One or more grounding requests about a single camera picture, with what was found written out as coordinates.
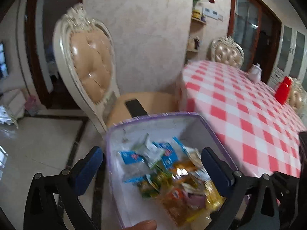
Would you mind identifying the red thermos jug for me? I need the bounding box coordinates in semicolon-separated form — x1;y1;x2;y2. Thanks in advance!
275;76;293;104

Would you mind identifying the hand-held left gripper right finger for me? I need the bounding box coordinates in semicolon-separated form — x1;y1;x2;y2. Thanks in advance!
201;147;280;230

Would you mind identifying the pink snack packet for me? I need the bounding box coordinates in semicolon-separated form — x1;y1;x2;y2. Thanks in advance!
185;192;205;208

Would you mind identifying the green snack packet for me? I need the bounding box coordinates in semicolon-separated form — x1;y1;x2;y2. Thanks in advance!
138;174;161;198
156;169;175;185

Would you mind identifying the pink bag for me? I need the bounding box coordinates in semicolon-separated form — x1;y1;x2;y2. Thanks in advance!
25;94;39;115

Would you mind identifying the person's left hand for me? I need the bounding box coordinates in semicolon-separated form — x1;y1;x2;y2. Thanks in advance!
130;220;158;230

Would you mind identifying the white wall panel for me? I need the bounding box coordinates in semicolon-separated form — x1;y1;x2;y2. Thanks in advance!
203;6;224;21

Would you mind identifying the black flat object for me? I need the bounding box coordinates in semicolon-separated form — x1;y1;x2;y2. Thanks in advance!
125;99;148;117

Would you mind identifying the white glass-door cabinet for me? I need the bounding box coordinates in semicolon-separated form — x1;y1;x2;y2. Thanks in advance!
267;24;307;89

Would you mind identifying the white teapot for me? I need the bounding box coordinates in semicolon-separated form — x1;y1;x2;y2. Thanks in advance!
247;63;262;82

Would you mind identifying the cream white snack packet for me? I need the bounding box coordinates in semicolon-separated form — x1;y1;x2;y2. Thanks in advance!
141;139;166;168

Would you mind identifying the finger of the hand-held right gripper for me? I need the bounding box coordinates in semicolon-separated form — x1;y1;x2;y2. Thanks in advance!
272;171;301;208
299;131;307;176

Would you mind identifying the wooden corner shelf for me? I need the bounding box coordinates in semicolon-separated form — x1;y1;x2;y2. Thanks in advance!
186;17;208;61

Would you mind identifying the tufted beige chair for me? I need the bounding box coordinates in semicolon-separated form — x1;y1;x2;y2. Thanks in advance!
210;36;244;69
52;3;179;135
288;79;306;113

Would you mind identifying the blue grey snack packet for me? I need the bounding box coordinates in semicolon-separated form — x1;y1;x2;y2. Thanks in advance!
158;142;179;170

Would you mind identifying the wooden framed glass door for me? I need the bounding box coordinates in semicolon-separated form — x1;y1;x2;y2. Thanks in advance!
228;0;282;83

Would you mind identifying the large meat floss bread packet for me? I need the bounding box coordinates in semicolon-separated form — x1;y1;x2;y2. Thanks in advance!
159;184;207;228

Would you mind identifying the white box purple rim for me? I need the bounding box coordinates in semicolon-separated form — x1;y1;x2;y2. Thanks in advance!
104;111;240;230

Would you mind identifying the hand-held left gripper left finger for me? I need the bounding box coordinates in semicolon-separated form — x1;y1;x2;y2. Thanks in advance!
23;146;106;230

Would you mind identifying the dark wooden door frame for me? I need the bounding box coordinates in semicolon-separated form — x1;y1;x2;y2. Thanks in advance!
25;0;85;109

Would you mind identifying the blue cartoon snack packet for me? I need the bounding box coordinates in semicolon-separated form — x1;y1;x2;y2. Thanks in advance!
119;150;145;173

